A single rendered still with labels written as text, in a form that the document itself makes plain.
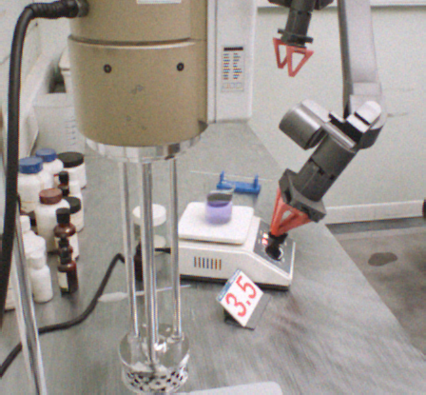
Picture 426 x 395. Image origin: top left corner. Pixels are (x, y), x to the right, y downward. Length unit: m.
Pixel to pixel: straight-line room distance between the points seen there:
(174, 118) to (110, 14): 0.08
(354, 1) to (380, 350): 0.60
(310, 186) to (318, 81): 1.61
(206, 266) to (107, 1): 0.61
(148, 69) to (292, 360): 0.52
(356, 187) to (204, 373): 2.06
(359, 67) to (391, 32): 1.60
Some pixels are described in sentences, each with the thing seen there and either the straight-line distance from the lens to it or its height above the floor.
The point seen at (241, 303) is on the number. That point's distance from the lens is 0.85.
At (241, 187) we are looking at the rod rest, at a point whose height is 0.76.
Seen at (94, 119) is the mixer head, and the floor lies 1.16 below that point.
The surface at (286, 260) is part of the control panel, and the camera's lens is 0.93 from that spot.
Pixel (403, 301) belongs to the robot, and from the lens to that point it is 1.63.
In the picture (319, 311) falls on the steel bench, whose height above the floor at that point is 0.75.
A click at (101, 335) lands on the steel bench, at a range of 0.84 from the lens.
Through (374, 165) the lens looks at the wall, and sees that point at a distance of 2.72.
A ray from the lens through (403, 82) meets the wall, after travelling 2.65.
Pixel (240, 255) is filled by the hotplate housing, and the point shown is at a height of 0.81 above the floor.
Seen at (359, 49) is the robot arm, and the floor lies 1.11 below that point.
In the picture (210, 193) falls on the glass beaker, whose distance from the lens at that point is 0.88.
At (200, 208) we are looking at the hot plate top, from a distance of 0.97.
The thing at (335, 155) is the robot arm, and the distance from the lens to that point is 0.87.
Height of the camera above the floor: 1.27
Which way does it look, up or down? 24 degrees down
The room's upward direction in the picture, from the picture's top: 1 degrees clockwise
